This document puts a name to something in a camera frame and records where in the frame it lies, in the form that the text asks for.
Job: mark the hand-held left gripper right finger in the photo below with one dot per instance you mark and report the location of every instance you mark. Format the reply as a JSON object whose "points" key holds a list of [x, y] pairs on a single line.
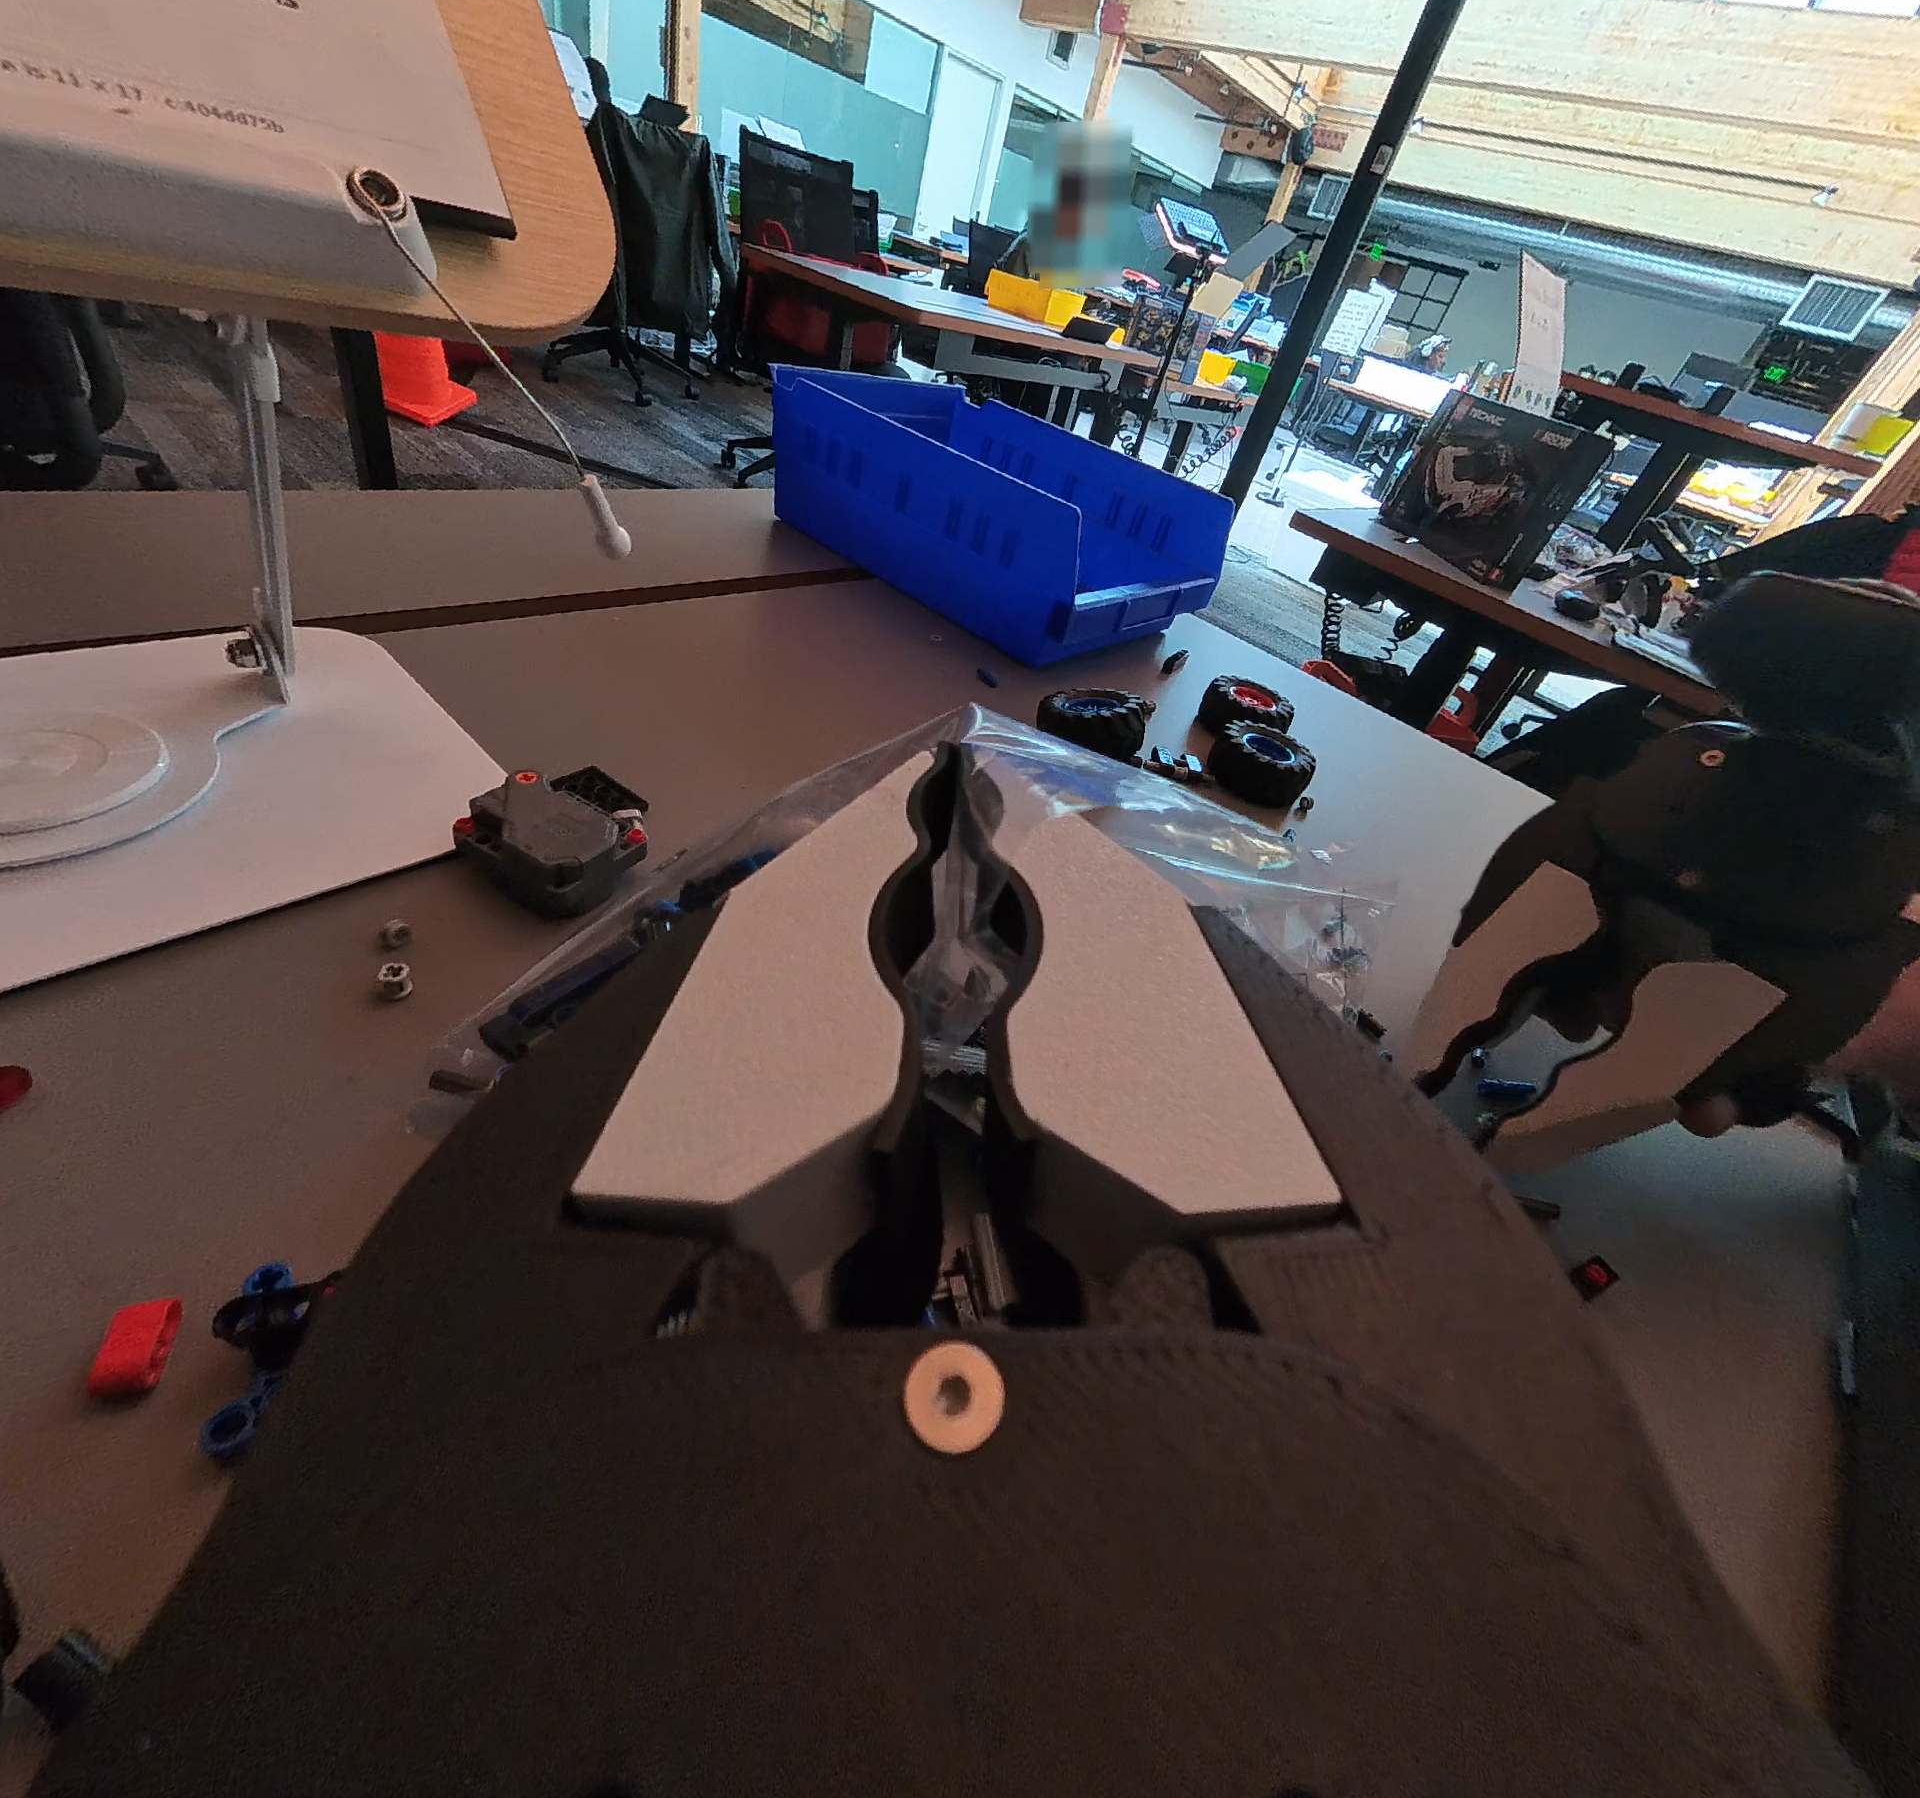
{"points": [[1188, 1079]]}

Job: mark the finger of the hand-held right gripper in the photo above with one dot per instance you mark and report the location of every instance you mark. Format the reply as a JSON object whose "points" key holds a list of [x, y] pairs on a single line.
{"points": [[1501, 974], [1652, 1065]]}

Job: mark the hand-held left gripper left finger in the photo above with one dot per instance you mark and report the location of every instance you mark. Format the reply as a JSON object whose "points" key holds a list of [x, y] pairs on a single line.
{"points": [[751, 1065]]}

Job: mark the pile of toy building pieces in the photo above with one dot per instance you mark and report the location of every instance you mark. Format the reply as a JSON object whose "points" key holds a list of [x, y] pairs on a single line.
{"points": [[1577, 1265]]}

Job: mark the clear plastic bag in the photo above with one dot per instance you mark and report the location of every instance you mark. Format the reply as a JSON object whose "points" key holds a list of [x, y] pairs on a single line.
{"points": [[1230, 854]]}

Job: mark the grey desk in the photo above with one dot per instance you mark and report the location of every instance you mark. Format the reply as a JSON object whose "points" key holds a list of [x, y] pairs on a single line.
{"points": [[243, 1138]]}

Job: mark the grey toy motor block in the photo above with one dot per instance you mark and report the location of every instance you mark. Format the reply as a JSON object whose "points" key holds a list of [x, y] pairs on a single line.
{"points": [[551, 838]]}

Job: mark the black toy wheel blue rim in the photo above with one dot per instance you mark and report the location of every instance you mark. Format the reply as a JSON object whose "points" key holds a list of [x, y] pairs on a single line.
{"points": [[1264, 763], [1094, 722]]}

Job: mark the black toy wheel red rim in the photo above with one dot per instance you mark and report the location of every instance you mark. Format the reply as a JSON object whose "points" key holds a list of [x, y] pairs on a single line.
{"points": [[1247, 702]]}

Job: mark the wooden table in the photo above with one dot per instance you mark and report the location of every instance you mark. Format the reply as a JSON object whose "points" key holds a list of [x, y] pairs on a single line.
{"points": [[1410, 583], [917, 310]]}

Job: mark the dark cardboard box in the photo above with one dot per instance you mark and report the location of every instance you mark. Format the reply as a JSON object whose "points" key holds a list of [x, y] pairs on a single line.
{"points": [[1492, 490]]}

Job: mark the blue toy connector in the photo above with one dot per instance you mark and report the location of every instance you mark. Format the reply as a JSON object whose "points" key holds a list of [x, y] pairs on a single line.
{"points": [[256, 1350]]}

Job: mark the blue storage bin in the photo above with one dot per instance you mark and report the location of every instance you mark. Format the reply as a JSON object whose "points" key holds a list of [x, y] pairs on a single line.
{"points": [[977, 526]]}

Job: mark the red toy connector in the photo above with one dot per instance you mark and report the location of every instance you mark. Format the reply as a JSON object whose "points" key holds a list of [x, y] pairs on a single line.
{"points": [[135, 1346]]}

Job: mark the white tipped thin rod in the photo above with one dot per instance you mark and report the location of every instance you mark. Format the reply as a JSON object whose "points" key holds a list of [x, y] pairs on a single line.
{"points": [[496, 374]]}

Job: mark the small red round stud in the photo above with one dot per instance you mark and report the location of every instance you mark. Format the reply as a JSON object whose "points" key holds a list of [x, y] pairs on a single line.
{"points": [[15, 1084]]}

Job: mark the orange traffic cone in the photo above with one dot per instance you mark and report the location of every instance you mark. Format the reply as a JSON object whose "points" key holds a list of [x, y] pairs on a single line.
{"points": [[427, 384]]}

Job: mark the black pole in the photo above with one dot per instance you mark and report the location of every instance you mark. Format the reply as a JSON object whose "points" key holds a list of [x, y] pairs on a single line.
{"points": [[1366, 179]]}

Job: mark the yellow bins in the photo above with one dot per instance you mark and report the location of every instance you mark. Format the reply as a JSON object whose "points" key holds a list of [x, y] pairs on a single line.
{"points": [[1036, 300]]}

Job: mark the red black office chair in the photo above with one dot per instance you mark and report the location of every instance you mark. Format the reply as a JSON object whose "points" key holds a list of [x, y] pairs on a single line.
{"points": [[798, 256]]}

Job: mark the black chair with dark jacket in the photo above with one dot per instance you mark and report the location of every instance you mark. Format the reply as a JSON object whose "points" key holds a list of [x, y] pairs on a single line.
{"points": [[645, 210]]}

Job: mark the instruction sheet wooden board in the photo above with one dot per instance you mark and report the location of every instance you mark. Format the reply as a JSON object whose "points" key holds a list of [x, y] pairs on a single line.
{"points": [[243, 59]]}

